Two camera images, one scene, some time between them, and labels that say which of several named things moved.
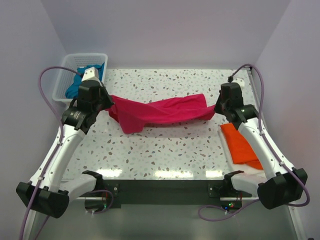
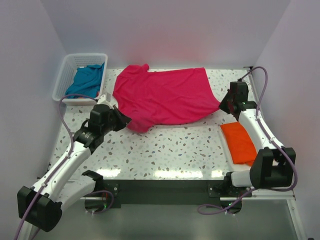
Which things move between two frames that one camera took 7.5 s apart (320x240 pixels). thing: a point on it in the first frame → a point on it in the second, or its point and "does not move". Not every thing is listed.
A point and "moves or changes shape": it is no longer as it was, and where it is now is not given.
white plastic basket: [74, 61] does not move
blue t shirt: [72, 91] does not move
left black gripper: [109, 103] → [122, 119]
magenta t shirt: [134, 116] moves or changes shape
